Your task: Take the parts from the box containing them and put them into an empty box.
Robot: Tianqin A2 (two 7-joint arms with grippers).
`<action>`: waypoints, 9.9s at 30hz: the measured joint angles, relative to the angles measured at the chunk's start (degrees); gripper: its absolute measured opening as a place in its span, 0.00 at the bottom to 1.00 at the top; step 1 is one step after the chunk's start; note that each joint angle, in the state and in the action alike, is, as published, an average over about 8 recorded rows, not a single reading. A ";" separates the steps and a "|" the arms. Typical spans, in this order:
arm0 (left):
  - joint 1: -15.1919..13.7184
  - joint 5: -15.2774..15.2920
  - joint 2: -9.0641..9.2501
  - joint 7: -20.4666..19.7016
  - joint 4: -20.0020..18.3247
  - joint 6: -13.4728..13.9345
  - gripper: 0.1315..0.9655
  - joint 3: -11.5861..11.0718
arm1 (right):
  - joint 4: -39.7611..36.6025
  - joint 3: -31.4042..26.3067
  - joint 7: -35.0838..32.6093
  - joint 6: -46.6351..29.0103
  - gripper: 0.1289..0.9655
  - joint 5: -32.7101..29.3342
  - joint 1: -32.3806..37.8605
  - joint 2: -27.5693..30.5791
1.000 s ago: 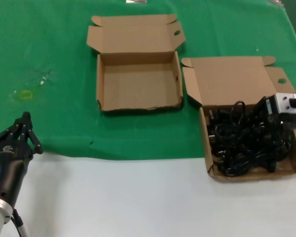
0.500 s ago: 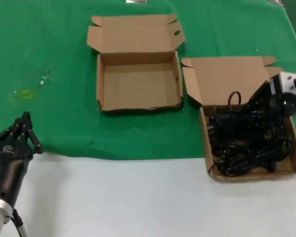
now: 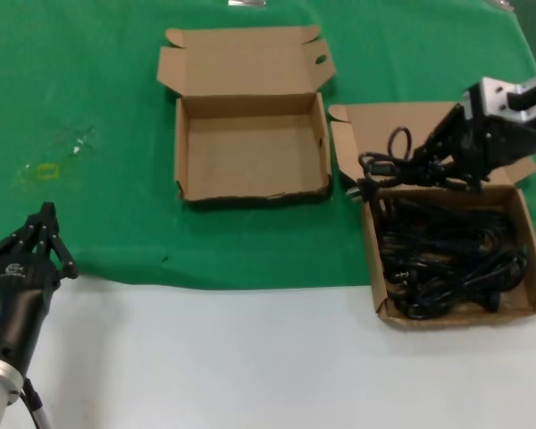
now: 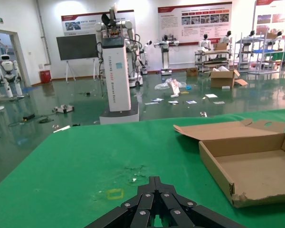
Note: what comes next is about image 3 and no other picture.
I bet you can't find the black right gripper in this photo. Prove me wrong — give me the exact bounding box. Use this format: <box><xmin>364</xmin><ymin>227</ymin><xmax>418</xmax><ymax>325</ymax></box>
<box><xmin>410</xmin><ymin>104</ymin><xmax>536</xmax><ymax>194</ymax></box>

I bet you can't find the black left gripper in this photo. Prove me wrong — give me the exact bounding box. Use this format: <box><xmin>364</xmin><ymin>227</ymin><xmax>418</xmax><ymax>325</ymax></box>
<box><xmin>0</xmin><ymin>201</ymin><xmax>80</xmax><ymax>375</ymax></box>

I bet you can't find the black power cord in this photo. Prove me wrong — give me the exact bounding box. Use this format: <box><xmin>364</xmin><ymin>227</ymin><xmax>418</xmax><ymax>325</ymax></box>
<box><xmin>348</xmin><ymin>127</ymin><xmax>456</xmax><ymax>202</ymax></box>

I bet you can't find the cardboard box with torn rim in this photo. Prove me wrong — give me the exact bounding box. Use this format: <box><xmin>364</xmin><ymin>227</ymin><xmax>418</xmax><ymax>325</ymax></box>
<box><xmin>155</xmin><ymin>25</ymin><xmax>339</xmax><ymax>209</ymax></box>

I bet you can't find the green table cloth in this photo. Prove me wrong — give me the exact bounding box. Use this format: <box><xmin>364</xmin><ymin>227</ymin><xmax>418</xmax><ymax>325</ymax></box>
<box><xmin>0</xmin><ymin>0</ymin><xmax>536</xmax><ymax>291</ymax></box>

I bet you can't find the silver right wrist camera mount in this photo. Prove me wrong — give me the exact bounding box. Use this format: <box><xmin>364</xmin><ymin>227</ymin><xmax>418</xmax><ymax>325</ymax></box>
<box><xmin>463</xmin><ymin>70</ymin><xmax>536</xmax><ymax>129</ymax></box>

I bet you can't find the tangle of black power cords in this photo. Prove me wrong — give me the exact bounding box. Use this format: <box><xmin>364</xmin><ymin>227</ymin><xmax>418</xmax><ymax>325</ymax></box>
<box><xmin>377</xmin><ymin>191</ymin><xmax>531</xmax><ymax>321</ymax></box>

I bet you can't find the cardboard box holding cables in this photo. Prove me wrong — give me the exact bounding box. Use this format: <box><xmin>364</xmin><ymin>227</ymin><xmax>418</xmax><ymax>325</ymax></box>
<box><xmin>328</xmin><ymin>101</ymin><xmax>536</xmax><ymax>332</ymax></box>

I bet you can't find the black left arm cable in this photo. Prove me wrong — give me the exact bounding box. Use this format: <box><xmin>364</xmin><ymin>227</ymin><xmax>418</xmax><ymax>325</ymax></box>
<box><xmin>20</xmin><ymin>377</ymin><xmax>53</xmax><ymax>429</ymax></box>

